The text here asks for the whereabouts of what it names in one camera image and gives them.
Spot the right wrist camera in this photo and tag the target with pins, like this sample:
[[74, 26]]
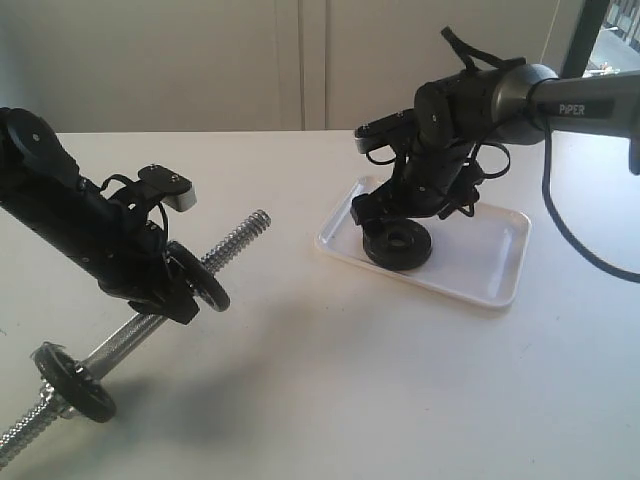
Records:
[[396, 130]]

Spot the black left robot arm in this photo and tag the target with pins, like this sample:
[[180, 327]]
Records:
[[31, 152]]

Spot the chrome spinlock collar nut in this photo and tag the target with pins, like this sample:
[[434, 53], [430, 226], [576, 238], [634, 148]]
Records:
[[60, 407]]

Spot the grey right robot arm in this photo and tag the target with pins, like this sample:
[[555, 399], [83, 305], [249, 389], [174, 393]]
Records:
[[530, 101]]

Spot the chrome threaded dumbbell bar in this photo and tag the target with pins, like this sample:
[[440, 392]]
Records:
[[102, 360]]

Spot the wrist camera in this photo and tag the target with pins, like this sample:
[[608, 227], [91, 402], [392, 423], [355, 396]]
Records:
[[159, 184], [396, 130]]

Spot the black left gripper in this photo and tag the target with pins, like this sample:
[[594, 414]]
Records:
[[112, 240]]

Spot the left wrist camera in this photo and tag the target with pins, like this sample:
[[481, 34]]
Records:
[[159, 184]]

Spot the black weight plate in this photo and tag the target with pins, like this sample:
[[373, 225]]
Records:
[[202, 282], [397, 245], [74, 383]]

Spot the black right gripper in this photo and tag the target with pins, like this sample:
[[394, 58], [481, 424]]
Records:
[[437, 173]]

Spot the white plastic tray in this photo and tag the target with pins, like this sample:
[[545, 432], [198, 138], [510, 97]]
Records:
[[477, 260]]

